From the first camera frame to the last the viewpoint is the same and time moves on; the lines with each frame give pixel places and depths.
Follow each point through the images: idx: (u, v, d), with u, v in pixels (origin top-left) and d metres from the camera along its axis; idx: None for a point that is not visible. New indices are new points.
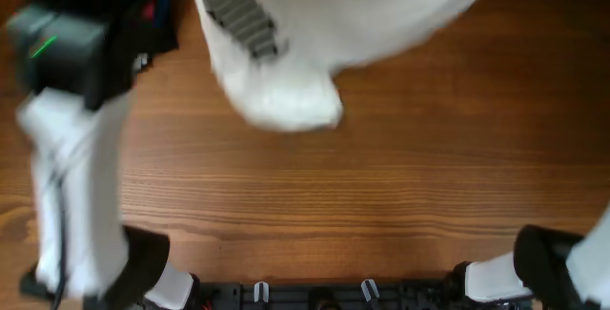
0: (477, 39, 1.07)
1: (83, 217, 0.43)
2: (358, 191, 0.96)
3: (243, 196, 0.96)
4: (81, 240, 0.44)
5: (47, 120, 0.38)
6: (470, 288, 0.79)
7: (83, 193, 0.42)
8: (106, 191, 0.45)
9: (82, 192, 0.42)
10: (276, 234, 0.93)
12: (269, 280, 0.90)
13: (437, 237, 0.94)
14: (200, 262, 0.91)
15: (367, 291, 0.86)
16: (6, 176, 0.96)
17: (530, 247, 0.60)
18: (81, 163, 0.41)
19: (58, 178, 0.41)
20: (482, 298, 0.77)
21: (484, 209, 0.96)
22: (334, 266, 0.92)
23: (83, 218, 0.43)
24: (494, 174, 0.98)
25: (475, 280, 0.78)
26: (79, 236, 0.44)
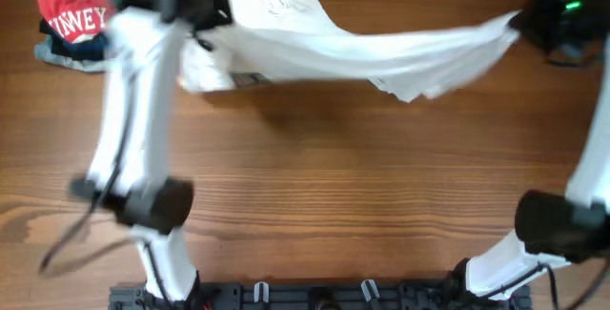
0: None
1: (147, 122, 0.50)
2: (358, 191, 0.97)
3: (242, 195, 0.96)
4: (145, 136, 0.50)
5: (132, 35, 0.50)
6: (470, 283, 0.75)
7: (154, 93, 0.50)
8: (160, 123, 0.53)
9: (156, 85, 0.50)
10: (276, 234, 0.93)
12: (268, 280, 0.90)
13: (438, 237, 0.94)
14: (199, 262, 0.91)
15: (368, 291, 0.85)
16: (6, 176, 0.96)
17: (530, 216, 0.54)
18: (156, 67, 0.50)
19: (134, 76, 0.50)
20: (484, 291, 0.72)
21: (484, 209, 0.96)
22: (334, 266, 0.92)
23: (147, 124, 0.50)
24: (495, 174, 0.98)
25: (473, 277, 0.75)
26: (146, 127, 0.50)
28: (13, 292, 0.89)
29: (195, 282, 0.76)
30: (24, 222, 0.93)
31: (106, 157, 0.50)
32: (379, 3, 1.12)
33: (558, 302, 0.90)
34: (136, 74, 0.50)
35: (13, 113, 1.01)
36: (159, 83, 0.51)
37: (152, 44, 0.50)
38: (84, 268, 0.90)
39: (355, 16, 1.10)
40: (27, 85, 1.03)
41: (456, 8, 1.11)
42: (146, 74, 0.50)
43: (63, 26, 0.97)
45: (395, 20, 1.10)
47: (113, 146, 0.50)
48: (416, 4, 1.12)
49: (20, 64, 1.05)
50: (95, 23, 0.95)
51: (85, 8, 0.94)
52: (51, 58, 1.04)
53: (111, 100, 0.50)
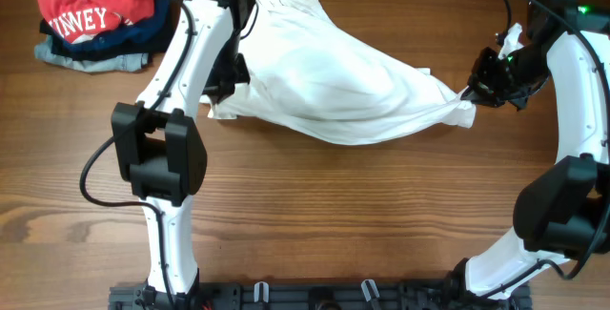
0: (475, 39, 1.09)
1: (196, 64, 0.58)
2: (358, 191, 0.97)
3: (242, 195, 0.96)
4: (191, 75, 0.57)
5: (201, 9, 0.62)
6: (471, 282, 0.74)
7: (205, 47, 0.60)
8: (206, 66, 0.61)
9: (208, 40, 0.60)
10: (276, 234, 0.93)
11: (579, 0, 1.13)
12: (268, 280, 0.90)
13: (437, 237, 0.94)
14: (199, 262, 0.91)
15: (367, 291, 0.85)
16: (6, 176, 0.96)
17: (526, 211, 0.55)
18: (212, 28, 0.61)
19: (193, 34, 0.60)
20: (485, 289, 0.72)
21: (484, 209, 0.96)
22: (334, 266, 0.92)
23: (199, 59, 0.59)
24: (495, 174, 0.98)
25: (474, 276, 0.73)
26: (193, 70, 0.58)
28: (13, 292, 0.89)
29: (194, 280, 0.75)
30: (23, 222, 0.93)
31: (154, 89, 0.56)
32: (378, 3, 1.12)
33: (558, 302, 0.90)
34: (193, 30, 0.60)
35: (14, 113, 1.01)
36: (211, 42, 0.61)
37: (213, 15, 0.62)
38: (84, 268, 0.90)
39: (355, 16, 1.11)
40: (27, 85, 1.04)
41: (456, 7, 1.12)
42: (204, 33, 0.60)
43: (63, 26, 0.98)
45: (394, 20, 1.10)
47: (165, 77, 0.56)
48: (416, 4, 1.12)
49: (20, 64, 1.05)
50: (95, 23, 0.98)
51: (86, 8, 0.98)
52: (52, 58, 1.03)
53: (172, 50, 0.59)
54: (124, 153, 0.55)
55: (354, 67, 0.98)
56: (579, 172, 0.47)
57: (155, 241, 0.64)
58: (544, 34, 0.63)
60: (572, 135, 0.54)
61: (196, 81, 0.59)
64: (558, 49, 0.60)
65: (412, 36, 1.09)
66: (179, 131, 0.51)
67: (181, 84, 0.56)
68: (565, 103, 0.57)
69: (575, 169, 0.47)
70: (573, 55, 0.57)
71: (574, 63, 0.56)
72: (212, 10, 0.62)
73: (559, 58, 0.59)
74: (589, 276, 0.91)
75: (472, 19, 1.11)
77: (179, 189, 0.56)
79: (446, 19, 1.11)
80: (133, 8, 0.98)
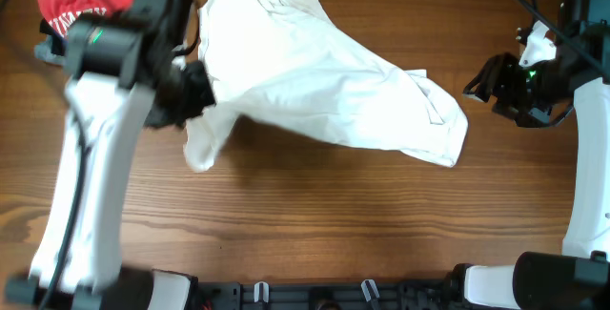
0: (475, 40, 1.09)
1: (98, 192, 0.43)
2: (358, 191, 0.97)
3: (242, 196, 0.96)
4: (92, 223, 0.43)
5: (93, 94, 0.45)
6: (469, 291, 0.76)
7: (111, 157, 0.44)
8: (120, 171, 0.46)
9: (111, 154, 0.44)
10: (276, 234, 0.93)
11: None
12: (268, 280, 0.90)
13: (437, 237, 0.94)
14: (200, 262, 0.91)
15: (367, 291, 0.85)
16: (6, 176, 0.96)
17: (527, 283, 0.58)
18: (116, 125, 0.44)
19: (89, 150, 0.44)
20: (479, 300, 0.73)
21: (484, 209, 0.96)
22: (334, 266, 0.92)
23: (104, 175, 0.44)
24: (495, 174, 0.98)
25: (474, 281, 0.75)
26: (97, 200, 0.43)
28: None
29: (193, 280, 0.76)
30: (23, 222, 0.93)
31: (54, 252, 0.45)
32: (378, 3, 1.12)
33: None
34: (91, 137, 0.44)
35: (13, 113, 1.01)
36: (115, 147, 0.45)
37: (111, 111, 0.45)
38: None
39: (355, 16, 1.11)
40: (27, 85, 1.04)
41: (456, 7, 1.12)
42: (104, 141, 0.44)
43: (63, 26, 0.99)
45: (395, 20, 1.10)
47: (69, 214, 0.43)
48: (416, 3, 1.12)
49: (20, 64, 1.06)
50: None
51: (86, 8, 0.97)
52: (52, 58, 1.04)
53: (66, 174, 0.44)
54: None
55: (334, 71, 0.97)
56: (588, 274, 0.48)
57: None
58: (572, 69, 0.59)
60: (587, 216, 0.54)
61: (105, 215, 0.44)
64: (588, 93, 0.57)
65: (412, 36, 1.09)
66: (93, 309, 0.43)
67: (87, 237, 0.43)
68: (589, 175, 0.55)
69: (585, 271, 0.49)
70: (602, 112, 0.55)
71: (602, 122, 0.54)
72: (109, 93, 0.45)
73: (589, 104, 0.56)
74: None
75: (472, 19, 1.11)
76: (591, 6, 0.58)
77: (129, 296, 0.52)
79: (445, 19, 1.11)
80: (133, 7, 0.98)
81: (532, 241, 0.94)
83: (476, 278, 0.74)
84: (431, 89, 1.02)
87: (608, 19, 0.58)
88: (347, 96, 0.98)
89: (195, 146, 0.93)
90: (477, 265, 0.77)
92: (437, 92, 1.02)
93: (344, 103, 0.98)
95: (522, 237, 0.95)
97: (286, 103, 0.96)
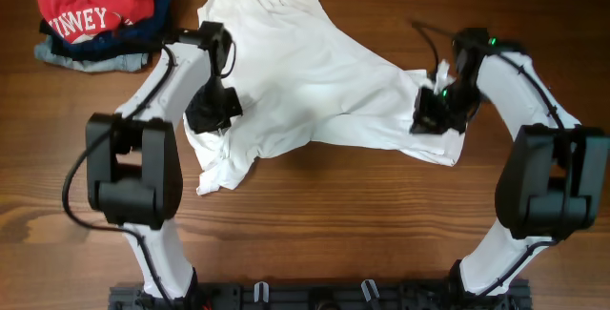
0: None
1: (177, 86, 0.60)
2: (358, 191, 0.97)
3: (242, 196, 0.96)
4: (170, 94, 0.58)
5: (180, 48, 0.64)
6: (469, 282, 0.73)
7: (184, 76, 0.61)
8: (185, 94, 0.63)
9: (185, 73, 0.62)
10: (276, 234, 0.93)
11: None
12: (268, 281, 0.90)
13: (438, 237, 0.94)
14: (199, 262, 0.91)
15: (368, 291, 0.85)
16: (6, 176, 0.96)
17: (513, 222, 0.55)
18: (190, 64, 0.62)
19: (174, 65, 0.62)
20: (484, 285, 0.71)
21: (484, 209, 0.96)
22: (335, 267, 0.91)
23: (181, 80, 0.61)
24: (495, 174, 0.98)
25: (472, 278, 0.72)
26: (172, 90, 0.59)
28: (12, 291, 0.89)
29: (193, 279, 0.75)
30: (23, 223, 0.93)
31: (132, 103, 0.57)
32: (378, 3, 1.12)
33: (556, 302, 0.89)
34: (173, 60, 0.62)
35: (13, 113, 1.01)
36: (185, 74, 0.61)
37: (187, 54, 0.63)
38: (85, 268, 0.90)
39: (355, 16, 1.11)
40: (27, 85, 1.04)
41: (456, 7, 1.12)
42: (184, 67, 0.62)
43: (63, 27, 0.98)
45: (395, 20, 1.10)
47: (151, 90, 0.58)
48: (416, 3, 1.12)
49: (20, 64, 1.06)
50: (95, 23, 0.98)
51: (86, 8, 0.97)
52: (52, 58, 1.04)
53: (151, 76, 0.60)
54: (93, 165, 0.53)
55: (333, 73, 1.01)
56: (538, 138, 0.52)
57: (143, 260, 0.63)
58: (470, 68, 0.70)
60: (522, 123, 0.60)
61: (172, 108, 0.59)
64: (483, 71, 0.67)
65: (412, 36, 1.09)
66: (156, 133, 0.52)
67: (161, 103, 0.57)
68: (509, 110, 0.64)
69: (533, 136, 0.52)
70: (496, 68, 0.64)
71: (498, 73, 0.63)
72: (190, 49, 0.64)
73: (492, 76, 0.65)
74: (587, 276, 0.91)
75: (472, 18, 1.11)
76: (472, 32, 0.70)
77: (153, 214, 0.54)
79: (446, 18, 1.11)
80: (134, 7, 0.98)
81: None
83: (472, 269, 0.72)
84: None
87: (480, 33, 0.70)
88: (347, 94, 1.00)
89: (204, 153, 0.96)
90: (470, 255, 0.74)
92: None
93: (342, 99, 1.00)
95: None
97: (285, 99, 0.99)
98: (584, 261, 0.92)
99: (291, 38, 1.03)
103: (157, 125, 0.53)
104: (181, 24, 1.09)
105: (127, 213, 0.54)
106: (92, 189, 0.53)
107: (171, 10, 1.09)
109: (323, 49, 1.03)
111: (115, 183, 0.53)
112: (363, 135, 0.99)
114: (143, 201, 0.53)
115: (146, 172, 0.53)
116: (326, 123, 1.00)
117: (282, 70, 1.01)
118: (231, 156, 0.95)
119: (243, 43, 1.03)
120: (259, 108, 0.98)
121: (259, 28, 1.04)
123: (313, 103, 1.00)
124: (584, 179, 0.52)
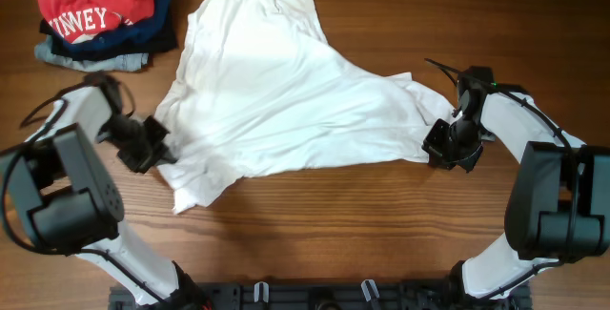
0: (475, 39, 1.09)
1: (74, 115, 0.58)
2: (357, 191, 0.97)
3: (242, 196, 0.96)
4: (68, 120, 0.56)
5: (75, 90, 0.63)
6: (470, 286, 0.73)
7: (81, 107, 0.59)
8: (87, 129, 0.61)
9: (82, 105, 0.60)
10: (276, 234, 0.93)
11: None
12: (268, 280, 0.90)
13: (437, 237, 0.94)
14: (199, 262, 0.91)
15: (368, 291, 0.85)
16: None
17: (517, 237, 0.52)
18: (84, 97, 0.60)
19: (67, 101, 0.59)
20: (485, 292, 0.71)
21: (484, 209, 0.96)
22: (334, 266, 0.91)
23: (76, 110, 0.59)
24: (495, 174, 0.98)
25: (474, 283, 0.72)
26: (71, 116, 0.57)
28: (13, 292, 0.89)
29: (179, 272, 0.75)
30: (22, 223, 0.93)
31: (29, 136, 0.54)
32: (378, 3, 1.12)
33: (555, 302, 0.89)
34: (67, 99, 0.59)
35: (13, 113, 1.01)
36: (82, 108, 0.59)
37: (79, 92, 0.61)
38: (84, 268, 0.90)
39: (355, 16, 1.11)
40: (26, 85, 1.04)
41: (455, 7, 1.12)
42: (79, 100, 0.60)
43: (63, 26, 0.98)
45: (394, 20, 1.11)
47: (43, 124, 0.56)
48: (415, 3, 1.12)
49: (19, 64, 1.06)
50: (95, 23, 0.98)
51: (86, 8, 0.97)
52: (52, 58, 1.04)
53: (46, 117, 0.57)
54: (19, 195, 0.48)
55: (315, 88, 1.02)
56: (546, 154, 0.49)
57: (117, 271, 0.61)
58: (474, 108, 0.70)
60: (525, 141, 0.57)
61: None
64: (487, 110, 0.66)
65: (412, 36, 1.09)
66: (68, 133, 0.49)
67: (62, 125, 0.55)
68: (518, 141, 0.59)
69: (541, 153, 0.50)
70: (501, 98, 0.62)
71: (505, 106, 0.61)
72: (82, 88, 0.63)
73: (496, 113, 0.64)
74: (587, 276, 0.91)
75: (472, 19, 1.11)
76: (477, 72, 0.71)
77: (107, 216, 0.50)
79: (445, 19, 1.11)
80: (134, 8, 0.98)
81: None
83: (472, 277, 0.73)
84: (418, 92, 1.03)
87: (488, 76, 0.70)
88: (327, 109, 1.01)
89: (171, 173, 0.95)
90: (468, 260, 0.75)
92: (427, 93, 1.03)
93: (322, 114, 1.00)
95: None
97: (265, 116, 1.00)
98: (584, 261, 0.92)
99: (274, 51, 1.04)
103: (65, 129, 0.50)
104: (181, 24, 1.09)
105: (77, 233, 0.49)
106: (27, 224, 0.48)
107: (170, 10, 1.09)
109: (299, 66, 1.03)
111: (46, 207, 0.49)
112: (350, 147, 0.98)
114: (85, 211, 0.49)
115: (72, 178, 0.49)
116: (305, 137, 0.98)
117: (261, 86, 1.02)
118: (207, 170, 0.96)
119: (224, 58, 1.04)
120: (235, 126, 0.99)
121: (242, 42, 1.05)
123: (292, 118, 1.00)
124: (596, 198, 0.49)
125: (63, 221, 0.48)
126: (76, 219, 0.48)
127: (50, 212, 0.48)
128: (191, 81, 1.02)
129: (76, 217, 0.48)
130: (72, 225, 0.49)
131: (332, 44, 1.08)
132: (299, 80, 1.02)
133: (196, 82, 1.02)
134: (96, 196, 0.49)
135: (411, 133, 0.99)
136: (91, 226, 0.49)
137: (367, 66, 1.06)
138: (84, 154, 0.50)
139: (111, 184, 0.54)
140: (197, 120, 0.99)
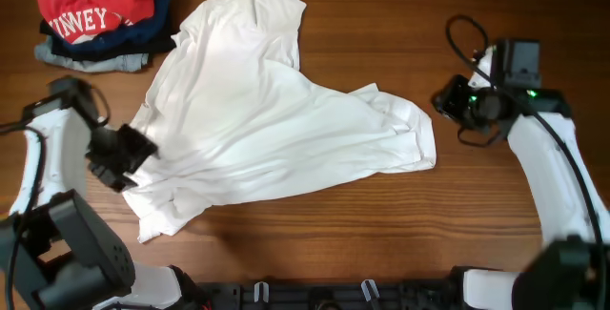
0: (474, 39, 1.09)
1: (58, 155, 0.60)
2: (357, 191, 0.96)
3: None
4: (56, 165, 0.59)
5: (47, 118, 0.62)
6: (469, 297, 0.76)
7: (62, 142, 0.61)
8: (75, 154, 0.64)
9: (62, 138, 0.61)
10: (276, 234, 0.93)
11: None
12: (268, 280, 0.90)
13: (438, 237, 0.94)
14: (200, 262, 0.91)
15: (368, 291, 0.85)
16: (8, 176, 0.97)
17: None
18: (61, 128, 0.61)
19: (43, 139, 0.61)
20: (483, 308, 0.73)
21: (484, 209, 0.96)
22: (334, 266, 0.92)
23: (59, 148, 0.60)
24: (495, 174, 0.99)
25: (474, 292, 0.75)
26: (56, 161, 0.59)
28: None
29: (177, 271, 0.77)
30: None
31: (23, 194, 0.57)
32: (378, 3, 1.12)
33: None
34: (44, 137, 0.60)
35: (14, 113, 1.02)
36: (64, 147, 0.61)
37: (53, 123, 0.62)
38: None
39: (355, 16, 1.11)
40: (27, 85, 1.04)
41: (455, 7, 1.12)
42: (55, 134, 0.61)
43: (63, 27, 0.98)
45: (394, 20, 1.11)
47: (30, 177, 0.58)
48: (415, 3, 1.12)
49: (20, 64, 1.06)
50: (95, 23, 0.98)
51: (86, 9, 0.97)
52: (52, 59, 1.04)
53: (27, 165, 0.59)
54: (20, 276, 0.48)
55: (285, 113, 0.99)
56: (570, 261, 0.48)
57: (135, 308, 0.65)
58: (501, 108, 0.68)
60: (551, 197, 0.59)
61: (69, 170, 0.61)
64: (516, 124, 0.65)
65: (411, 36, 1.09)
66: (67, 203, 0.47)
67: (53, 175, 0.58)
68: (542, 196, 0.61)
69: (564, 255, 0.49)
70: (533, 130, 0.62)
71: (538, 141, 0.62)
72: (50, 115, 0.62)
73: (523, 137, 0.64)
74: None
75: (471, 19, 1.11)
76: (517, 52, 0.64)
77: (118, 286, 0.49)
79: (445, 19, 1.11)
80: (134, 8, 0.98)
81: (533, 241, 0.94)
83: (471, 292, 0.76)
84: (388, 101, 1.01)
87: (530, 66, 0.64)
88: (297, 134, 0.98)
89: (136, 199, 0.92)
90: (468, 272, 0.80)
92: (395, 101, 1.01)
93: (294, 141, 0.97)
95: (522, 237, 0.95)
97: (233, 143, 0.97)
98: None
99: (245, 73, 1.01)
103: (62, 198, 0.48)
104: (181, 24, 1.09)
105: (86, 302, 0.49)
106: (31, 301, 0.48)
107: (170, 10, 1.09)
109: (271, 90, 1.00)
111: (51, 283, 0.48)
112: (321, 170, 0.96)
114: (94, 285, 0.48)
115: (79, 254, 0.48)
116: (274, 166, 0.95)
117: (230, 112, 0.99)
118: (173, 197, 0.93)
119: (193, 82, 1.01)
120: (204, 153, 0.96)
121: (213, 67, 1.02)
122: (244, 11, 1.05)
123: (261, 145, 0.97)
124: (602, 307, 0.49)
125: (71, 295, 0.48)
126: (85, 292, 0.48)
127: (55, 290, 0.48)
128: (159, 105, 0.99)
129: (86, 291, 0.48)
130: (82, 297, 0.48)
131: (332, 44, 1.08)
132: (270, 103, 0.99)
133: (164, 107, 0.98)
134: (106, 270, 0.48)
135: (382, 144, 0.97)
136: (103, 296, 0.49)
137: (366, 66, 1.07)
138: (91, 230, 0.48)
139: (118, 241, 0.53)
140: (162, 146, 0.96)
